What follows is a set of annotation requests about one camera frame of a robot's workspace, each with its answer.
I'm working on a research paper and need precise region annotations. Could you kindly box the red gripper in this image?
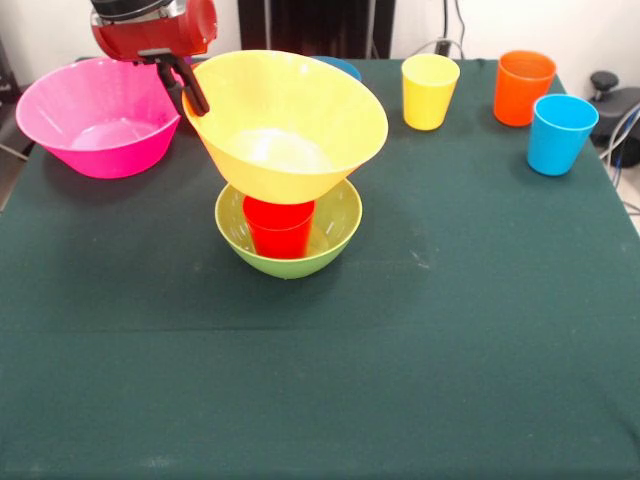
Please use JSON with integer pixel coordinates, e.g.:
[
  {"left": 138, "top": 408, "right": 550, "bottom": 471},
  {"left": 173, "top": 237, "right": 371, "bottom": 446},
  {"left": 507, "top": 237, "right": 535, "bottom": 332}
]
[{"left": 90, "top": 0, "right": 219, "bottom": 117}]

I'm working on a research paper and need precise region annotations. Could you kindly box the yellow plastic bowl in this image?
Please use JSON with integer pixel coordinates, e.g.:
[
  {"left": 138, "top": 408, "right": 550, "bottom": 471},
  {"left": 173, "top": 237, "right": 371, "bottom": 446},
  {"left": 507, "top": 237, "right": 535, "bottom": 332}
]
[{"left": 181, "top": 49, "right": 390, "bottom": 205}]

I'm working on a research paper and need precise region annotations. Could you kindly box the blue plastic bowl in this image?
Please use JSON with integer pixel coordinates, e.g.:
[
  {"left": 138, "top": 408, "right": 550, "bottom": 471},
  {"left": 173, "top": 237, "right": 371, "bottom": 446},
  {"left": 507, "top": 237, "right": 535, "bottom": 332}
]
[{"left": 312, "top": 55, "right": 362, "bottom": 82}]

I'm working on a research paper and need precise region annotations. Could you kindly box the red plastic cup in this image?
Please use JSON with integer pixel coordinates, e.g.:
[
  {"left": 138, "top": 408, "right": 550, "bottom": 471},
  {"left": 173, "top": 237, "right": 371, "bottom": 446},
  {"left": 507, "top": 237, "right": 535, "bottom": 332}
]
[{"left": 242, "top": 195, "right": 316, "bottom": 260}]

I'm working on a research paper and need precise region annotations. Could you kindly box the green plastic bowl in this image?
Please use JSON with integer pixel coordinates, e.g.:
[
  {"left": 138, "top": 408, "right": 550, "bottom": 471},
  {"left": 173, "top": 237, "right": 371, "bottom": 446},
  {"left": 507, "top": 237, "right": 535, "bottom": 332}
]
[{"left": 214, "top": 177, "right": 364, "bottom": 280}]

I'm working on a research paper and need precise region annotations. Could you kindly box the pink plastic bowl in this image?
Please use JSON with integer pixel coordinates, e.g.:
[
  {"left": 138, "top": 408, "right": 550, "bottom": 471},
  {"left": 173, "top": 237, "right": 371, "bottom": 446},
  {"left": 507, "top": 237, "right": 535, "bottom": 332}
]
[{"left": 15, "top": 55, "right": 184, "bottom": 180}]

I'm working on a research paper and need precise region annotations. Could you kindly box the yellow plastic cup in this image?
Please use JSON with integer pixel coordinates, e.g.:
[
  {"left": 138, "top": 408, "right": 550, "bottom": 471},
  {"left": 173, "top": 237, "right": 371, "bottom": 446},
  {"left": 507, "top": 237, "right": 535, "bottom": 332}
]
[{"left": 401, "top": 53, "right": 461, "bottom": 132}]

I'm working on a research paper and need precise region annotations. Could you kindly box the dark green tablecloth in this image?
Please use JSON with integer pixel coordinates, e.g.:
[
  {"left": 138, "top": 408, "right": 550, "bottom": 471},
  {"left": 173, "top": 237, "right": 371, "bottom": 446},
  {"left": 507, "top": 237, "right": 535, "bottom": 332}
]
[{"left": 0, "top": 56, "right": 640, "bottom": 480}]

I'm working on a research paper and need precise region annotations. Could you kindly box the orange plastic cup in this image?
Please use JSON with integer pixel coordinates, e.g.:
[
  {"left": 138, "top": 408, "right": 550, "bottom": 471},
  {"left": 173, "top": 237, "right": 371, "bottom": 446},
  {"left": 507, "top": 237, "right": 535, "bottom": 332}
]
[{"left": 493, "top": 49, "right": 558, "bottom": 127}]

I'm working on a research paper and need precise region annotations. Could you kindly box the blue plastic cup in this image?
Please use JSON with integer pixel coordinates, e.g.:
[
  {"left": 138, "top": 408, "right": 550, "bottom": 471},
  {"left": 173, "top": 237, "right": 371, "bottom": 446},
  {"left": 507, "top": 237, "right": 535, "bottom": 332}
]
[{"left": 526, "top": 93, "right": 600, "bottom": 177}]

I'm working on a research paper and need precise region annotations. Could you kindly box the black wall cable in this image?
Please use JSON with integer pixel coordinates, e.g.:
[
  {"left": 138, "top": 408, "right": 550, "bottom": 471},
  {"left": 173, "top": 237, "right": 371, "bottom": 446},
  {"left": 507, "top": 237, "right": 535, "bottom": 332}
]
[{"left": 414, "top": 0, "right": 467, "bottom": 59}]

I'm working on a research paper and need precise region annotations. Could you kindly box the grey cable bundle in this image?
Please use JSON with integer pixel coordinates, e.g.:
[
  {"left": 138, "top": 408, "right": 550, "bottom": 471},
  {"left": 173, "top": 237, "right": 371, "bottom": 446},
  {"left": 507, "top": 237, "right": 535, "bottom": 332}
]
[{"left": 599, "top": 104, "right": 640, "bottom": 191}]

